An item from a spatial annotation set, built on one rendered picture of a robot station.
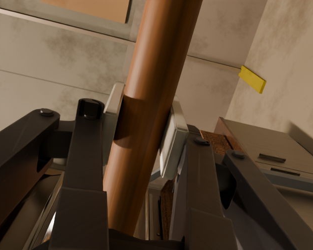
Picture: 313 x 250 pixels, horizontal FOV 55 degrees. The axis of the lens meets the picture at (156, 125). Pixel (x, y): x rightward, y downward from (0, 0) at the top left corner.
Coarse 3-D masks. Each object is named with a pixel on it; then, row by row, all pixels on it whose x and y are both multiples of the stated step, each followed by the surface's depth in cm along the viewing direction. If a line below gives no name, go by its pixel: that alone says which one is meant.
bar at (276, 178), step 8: (152, 176) 116; (272, 176) 117; (280, 176) 117; (288, 176) 119; (296, 176) 121; (280, 184) 118; (288, 184) 118; (296, 184) 118; (304, 184) 119; (312, 184) 119
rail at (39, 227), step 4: (60, 184) 155; (60, 188) 151; (56, 192) 147; (56, 196) 145; (52, 200) 141; (52, 204) 139; (48, 208) 136; (48, 212) 133; (44, 216) 130; (44, 220) 128; (40, 224) 125; (40, 228) 123; (36, 232) 121; (36, 236) 119; (32, 240) 117; (32, 244) 115; (28, 248) 113
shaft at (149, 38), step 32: (160, 0) 15; (192, 0) 15; (160, 32) 16; (192, 32) 17; (160, 64) 16; (128, 96) 17; (160, 96) 17; (128, 128) 18; (160, 128) 18; (128, 160) 18; (128, 192) 19; (128, 224) 20
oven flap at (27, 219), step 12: (48, 180) 180; (60, 180) 175; (36, 192) 168; (48, 192) 167; (24, 204) 158; (36, 204) 157; (48, 204) 153; (12, 216) 150; (24, 216) 148; (36, 216) 147; (12, 228) 141; (24, 228) 140; (36, 228) 136; (0, 240) 134; (12, 240) 133; (24, 240) 132
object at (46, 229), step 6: (54, 204) 139; (54, 210) 135; (48, 216) 130; (54, 216) 133; (48, 222) 127; (42, 228) 123; (48, 228) 125; (42, 234) 120; (48, 234) 125; (36, 240) 117; (42, 240) 117; (36, 246) 114
